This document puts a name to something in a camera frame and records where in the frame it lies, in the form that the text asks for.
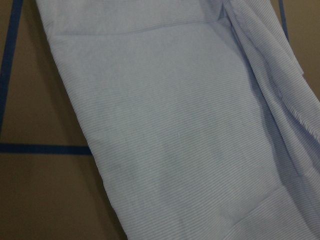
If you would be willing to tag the light blue striped shirt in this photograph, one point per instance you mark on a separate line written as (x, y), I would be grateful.
(197, 114)

